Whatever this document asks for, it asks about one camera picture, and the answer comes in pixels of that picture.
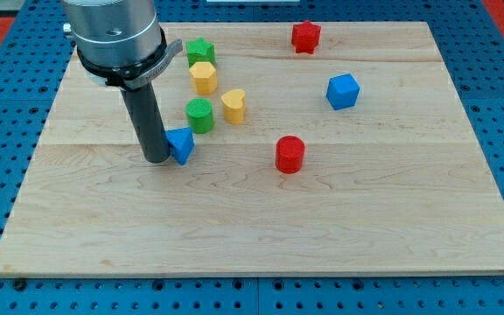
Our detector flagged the blue triangle block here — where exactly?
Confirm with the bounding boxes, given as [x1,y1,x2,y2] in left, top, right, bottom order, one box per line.
[166,127,194,165]

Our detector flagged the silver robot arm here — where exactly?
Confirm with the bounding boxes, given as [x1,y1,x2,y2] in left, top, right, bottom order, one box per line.
[61,0,183,90]

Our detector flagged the red cylinder block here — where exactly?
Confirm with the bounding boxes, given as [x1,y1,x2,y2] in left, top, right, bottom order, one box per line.
[275,135,306,174]

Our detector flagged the yellow heart block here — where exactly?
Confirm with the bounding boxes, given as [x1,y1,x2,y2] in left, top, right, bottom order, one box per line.
[221,88,246,125]

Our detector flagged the wooden board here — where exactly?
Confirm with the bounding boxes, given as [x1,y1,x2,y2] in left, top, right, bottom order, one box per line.
[0,22,504,278]

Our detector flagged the green cylinder block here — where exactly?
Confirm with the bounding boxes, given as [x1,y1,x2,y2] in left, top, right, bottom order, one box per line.
[185,98,214,134]

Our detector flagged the yellow hexagon block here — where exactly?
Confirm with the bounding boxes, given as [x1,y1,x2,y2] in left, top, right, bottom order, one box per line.
[189,61,218,95]

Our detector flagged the blue cube block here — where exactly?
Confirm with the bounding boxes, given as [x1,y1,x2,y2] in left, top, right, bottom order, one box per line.
[326,73,361,110]

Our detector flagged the green star block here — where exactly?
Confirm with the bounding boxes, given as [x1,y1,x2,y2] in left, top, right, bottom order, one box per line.
[185,37,216,67]

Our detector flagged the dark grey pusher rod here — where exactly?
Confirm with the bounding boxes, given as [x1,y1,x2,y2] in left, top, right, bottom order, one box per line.
[121,83,170,164]

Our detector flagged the red star block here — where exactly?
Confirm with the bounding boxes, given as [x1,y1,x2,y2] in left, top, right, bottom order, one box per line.
[291,20,322,54]

